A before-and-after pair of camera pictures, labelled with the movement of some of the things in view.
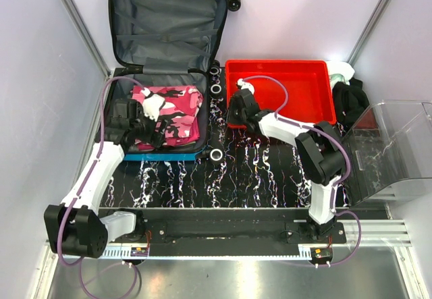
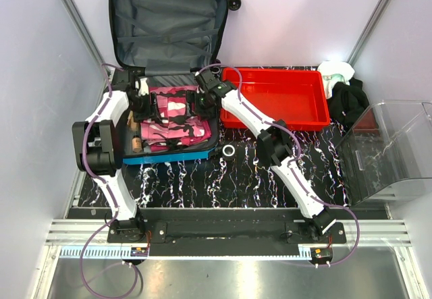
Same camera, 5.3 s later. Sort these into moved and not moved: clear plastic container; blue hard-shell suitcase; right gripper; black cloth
Moved: right gripper
Not moved: black cloth; blue hard-shell suitcase; clear plastic container
